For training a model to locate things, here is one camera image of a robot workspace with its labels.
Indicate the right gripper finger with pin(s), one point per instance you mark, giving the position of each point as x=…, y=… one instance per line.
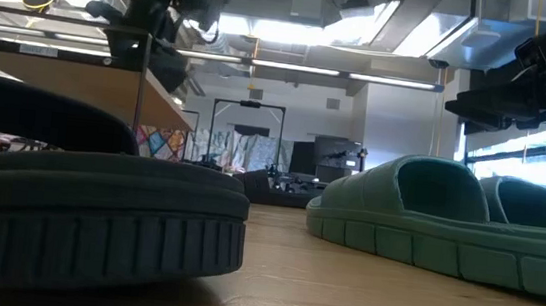
x=482, y=119
x=501, y=100

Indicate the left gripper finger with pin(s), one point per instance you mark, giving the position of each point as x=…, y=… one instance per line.
x=108, y=12

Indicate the green rubber slide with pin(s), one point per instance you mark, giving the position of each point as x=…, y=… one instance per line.
x=524, y=202
x=395, y=235

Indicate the white shelf label sticker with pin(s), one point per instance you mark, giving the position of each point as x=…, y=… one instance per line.
x=38, y=50

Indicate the long ceiling tube light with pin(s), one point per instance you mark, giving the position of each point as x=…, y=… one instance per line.
x=212, y=56
x=295, y=67
x=78, y=39
x=390, y=80

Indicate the colourful patchwork quilt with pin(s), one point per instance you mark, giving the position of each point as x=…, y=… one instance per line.
x=161, y=142

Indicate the black equipment cabinet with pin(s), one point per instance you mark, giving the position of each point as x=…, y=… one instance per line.
x=335, y=154

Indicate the white crinkled sheet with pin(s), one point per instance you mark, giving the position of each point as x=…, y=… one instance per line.
x=253, y=151

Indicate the grey ceiling box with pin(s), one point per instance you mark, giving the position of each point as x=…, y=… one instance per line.
x=307, y=3

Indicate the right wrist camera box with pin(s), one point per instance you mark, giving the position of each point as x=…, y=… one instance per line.
x=544, y=48

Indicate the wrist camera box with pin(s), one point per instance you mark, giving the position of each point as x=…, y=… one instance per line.
x=544, y=48
x=199, y=2

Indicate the wooden shelf black metal frame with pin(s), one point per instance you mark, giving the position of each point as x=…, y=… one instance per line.
x=83, y=84

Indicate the black dome camera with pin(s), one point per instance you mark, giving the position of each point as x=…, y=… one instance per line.
x=438, y=63

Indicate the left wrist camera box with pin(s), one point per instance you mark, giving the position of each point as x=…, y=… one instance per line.
x=199, y=2

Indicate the black background gantry frame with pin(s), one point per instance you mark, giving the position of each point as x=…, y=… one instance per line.
x=249, y=104

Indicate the grey wall vent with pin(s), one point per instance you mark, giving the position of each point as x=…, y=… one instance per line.
x=256, y=94
x=333, y=103

